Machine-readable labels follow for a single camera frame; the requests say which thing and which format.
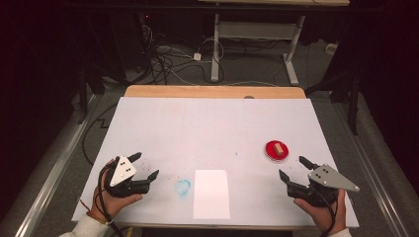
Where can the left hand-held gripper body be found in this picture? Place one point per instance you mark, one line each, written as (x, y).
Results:
(122, 172)

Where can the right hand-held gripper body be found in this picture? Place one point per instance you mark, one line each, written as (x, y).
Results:
(324, 179)

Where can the person's left hand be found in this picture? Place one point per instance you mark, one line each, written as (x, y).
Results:
(113, 204)

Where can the person's right hand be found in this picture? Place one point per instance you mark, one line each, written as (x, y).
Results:
(321, 214)

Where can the small wooden block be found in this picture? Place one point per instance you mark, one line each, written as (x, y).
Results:
(278, 148)

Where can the round red dish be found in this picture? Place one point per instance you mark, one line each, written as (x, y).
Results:
(272, 149)

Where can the white paper sheet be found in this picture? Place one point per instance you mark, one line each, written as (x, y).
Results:
(211, 194)

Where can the large white board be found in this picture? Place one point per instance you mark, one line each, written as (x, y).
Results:
(204, 131)

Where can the black metal stand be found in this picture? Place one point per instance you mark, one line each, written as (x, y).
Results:
(354, 105)
(82, 95)

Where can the wooden table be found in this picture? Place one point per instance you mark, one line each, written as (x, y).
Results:
(214, 91)

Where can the white power strip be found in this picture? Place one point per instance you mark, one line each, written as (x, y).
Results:
(331, 48)

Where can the small white power adapter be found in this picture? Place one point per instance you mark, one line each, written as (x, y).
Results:
(197, 56)

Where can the white metal desk frame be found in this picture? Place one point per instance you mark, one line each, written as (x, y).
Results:
(215, 49)

